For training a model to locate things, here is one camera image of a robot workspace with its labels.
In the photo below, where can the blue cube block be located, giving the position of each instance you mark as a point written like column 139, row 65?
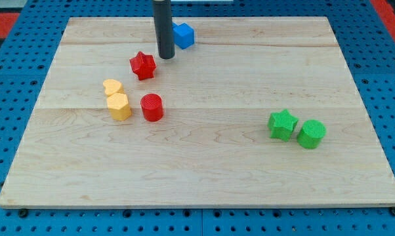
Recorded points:
column 184, row 35

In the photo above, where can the red star block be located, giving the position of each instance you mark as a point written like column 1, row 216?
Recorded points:
column 143, row 66

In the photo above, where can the green star block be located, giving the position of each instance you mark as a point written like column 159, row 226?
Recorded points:
column 282, row 124

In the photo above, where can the yellow hexagon block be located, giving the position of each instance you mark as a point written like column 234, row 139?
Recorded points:
column 118, row 106

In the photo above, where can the wooden board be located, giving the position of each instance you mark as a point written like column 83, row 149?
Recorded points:
column 212, row 147

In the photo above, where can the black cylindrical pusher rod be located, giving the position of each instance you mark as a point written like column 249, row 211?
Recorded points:
column 163, row 27

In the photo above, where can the red cylinder block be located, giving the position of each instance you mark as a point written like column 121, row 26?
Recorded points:
column 152, row 107

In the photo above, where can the yellow heart block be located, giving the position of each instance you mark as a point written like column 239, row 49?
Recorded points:
column 112, row 86

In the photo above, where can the green cylinder block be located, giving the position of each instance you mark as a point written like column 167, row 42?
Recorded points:
column 311, row 134

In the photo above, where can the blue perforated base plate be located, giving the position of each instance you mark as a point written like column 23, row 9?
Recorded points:
column 28, row 50

